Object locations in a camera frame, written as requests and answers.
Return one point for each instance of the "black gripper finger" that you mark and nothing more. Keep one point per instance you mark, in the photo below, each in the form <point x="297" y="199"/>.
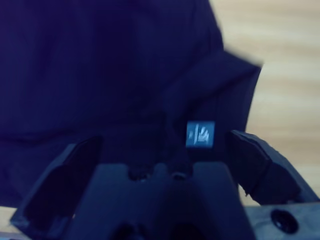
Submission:
<point x="57" y="182"/>
<point x="260" y="165"/>

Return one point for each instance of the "black Unitree polo shirt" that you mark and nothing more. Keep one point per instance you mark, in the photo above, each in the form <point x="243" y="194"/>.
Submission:
<point x="100" y="75"/>

